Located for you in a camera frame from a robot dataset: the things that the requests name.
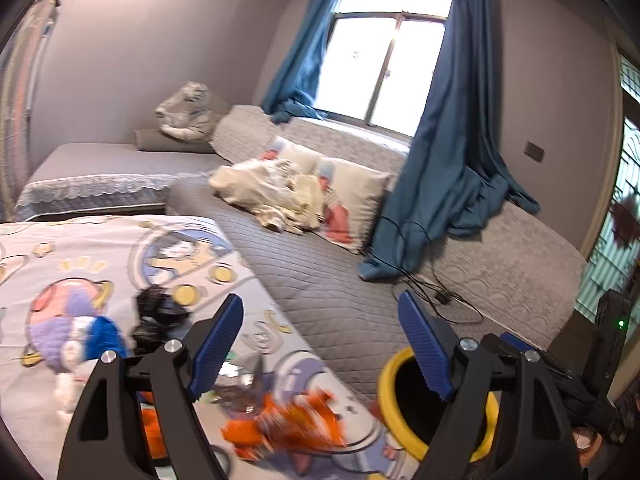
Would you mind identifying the cream cloth pile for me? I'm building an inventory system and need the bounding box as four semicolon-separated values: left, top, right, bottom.
209;157;333;236

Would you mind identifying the blue crumpled bag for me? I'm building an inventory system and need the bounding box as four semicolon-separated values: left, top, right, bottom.
82;316;128;361

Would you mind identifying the yellow trash bin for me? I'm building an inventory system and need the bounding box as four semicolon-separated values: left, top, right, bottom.
377;347;501;463

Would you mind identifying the window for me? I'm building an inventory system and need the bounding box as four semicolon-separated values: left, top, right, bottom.
312;0;458;138

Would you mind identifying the stained glass door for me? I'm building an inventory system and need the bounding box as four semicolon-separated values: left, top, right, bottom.
575;45;640;326

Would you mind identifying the grey quilted sofa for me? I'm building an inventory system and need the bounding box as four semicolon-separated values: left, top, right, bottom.
167;105;588;401

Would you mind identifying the orange snack wrapper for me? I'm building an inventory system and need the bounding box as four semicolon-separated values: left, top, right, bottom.
222;392;351;461

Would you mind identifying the baby print pillow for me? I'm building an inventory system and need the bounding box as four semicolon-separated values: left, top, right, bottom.
262;136;323;176
312;157;396;256

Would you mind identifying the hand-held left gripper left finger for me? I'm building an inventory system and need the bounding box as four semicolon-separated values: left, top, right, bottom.
55;292;246;480

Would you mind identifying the grey bolster cushion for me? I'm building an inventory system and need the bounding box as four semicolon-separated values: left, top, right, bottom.
134;127;216;154

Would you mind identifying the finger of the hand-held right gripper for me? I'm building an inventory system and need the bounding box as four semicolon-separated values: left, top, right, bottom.
481;331;576;381

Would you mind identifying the white tiger plush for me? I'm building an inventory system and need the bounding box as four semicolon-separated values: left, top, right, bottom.
154;81;223;142

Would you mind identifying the black plastic bag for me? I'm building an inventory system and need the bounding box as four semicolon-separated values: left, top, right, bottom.
131;286;191;353

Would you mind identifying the grey lace-trimmed daybed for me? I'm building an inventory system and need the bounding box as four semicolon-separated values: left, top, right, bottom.
12;142;226;221

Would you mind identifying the silver foil wrapper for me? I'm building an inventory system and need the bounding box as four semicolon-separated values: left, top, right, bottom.
215;355;281;416

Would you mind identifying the cartoon printed blanket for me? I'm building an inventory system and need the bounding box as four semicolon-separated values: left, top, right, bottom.
0;215;401;480

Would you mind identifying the black cable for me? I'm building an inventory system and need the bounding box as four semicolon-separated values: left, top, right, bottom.
367;215;483;326

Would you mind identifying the blue curtain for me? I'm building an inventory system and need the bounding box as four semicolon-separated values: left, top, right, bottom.
261;0;358;123
357;0;542;281

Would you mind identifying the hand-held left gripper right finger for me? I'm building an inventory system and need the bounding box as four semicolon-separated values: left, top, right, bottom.
397;290;586;480

